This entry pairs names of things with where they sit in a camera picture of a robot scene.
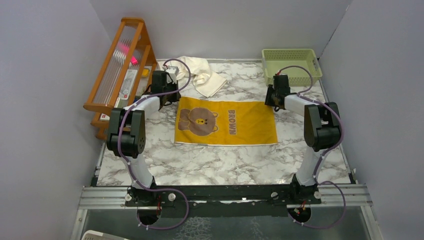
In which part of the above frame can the yellow brown bear towel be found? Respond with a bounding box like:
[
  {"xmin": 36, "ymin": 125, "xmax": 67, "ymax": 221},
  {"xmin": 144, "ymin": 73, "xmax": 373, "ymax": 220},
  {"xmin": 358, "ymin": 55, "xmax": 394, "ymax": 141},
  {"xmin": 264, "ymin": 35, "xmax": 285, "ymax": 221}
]
[{"xmin": 174, "ymin": 97, "xmax": 278, "ymax": 146}]

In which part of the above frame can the cream white towel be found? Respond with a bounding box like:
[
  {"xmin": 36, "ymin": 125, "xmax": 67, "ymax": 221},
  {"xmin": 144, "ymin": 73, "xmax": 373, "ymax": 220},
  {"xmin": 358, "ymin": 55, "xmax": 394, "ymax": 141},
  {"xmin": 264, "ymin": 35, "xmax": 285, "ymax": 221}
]
[{"xmin": 178, "ymin": 56, "xmax": 227, "ymax": 98}]

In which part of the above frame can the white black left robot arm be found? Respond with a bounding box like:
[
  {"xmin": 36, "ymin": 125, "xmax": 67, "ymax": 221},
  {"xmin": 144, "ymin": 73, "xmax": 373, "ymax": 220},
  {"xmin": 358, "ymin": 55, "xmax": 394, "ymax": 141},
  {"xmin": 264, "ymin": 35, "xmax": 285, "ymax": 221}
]
[{"xmin": 106, "ymin": 68, "xmax": 181, "ymax": 206}]

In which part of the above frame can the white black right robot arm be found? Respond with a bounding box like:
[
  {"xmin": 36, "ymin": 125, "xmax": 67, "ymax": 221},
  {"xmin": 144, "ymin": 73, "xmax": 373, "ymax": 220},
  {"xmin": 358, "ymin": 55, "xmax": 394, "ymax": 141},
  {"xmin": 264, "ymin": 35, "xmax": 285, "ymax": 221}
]
[{"xmin": 265, "ymin": 74, "xmax": 342, "ymax": 204}]

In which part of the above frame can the green perforated plastic basket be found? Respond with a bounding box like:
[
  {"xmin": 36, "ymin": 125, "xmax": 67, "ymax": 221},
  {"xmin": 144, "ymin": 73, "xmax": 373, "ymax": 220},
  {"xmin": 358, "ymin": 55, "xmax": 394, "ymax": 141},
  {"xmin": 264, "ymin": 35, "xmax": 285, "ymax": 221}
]
[{"xmin": 261, "ymin": 48, "xmax": 323, "ymax": 87}]

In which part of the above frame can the wooden rack with rods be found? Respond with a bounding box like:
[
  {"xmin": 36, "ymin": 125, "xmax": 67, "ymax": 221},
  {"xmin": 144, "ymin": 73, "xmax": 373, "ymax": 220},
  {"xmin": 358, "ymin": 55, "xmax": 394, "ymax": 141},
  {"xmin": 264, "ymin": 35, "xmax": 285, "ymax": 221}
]
[{"xmin": 83, "ymin": 17, "xmax": 158, "ymax": 140}]

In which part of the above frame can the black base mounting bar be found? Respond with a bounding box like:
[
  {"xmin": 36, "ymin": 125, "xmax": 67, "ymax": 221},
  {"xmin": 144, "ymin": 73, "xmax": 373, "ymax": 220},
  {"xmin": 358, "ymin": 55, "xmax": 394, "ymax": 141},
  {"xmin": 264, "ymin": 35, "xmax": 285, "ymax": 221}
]
[{"xmin": 124, "ymin": 184, "xmax": 322, "ymax": 220}]

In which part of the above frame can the white tray corner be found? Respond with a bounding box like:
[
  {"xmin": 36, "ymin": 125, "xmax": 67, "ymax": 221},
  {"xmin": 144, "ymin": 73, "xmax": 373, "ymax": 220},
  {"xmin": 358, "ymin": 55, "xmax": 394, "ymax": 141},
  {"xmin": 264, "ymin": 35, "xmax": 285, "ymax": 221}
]
[{"xmin": 81, "ymin": 230, "xmax": 128, "ymax": 240}]

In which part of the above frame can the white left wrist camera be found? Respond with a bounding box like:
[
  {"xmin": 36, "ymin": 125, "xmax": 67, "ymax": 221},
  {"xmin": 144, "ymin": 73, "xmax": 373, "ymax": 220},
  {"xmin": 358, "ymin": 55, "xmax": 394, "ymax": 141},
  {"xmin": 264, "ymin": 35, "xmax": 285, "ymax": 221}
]
[{"xmin": 162, "ymin": 65, "xmax": 179, "ymax": 84}]

